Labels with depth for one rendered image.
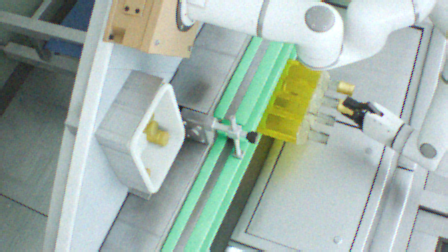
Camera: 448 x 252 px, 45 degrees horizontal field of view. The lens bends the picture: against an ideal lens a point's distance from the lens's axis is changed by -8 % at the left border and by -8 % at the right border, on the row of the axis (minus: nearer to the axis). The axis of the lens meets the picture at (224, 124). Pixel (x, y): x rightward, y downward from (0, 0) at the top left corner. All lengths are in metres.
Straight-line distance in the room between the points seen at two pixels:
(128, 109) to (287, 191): 0.56
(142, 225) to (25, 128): 0.67
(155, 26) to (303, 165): 0.70
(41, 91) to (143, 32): 0.93
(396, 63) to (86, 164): 1.07
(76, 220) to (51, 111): 0.72
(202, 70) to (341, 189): 0.49
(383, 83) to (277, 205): 0.53
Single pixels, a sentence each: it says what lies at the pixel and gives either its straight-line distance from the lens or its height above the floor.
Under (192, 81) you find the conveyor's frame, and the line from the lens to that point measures 1.42.
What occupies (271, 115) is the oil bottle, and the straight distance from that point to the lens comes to 1.49.
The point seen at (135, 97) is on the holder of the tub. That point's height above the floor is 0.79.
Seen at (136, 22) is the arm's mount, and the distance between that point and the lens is 1.07.
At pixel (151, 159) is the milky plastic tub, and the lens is 1.35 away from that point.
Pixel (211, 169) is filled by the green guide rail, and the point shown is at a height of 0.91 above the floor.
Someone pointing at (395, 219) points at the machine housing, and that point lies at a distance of 1.55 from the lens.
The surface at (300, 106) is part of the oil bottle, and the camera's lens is 1.50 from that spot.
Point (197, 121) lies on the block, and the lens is 1.35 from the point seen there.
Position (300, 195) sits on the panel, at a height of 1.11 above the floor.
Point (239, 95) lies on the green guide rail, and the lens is 1.40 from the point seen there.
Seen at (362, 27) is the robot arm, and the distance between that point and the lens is 1.11.
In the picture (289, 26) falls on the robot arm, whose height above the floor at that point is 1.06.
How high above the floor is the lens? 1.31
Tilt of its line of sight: 17 degrees down
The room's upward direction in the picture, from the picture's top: 107 degrees clockwise
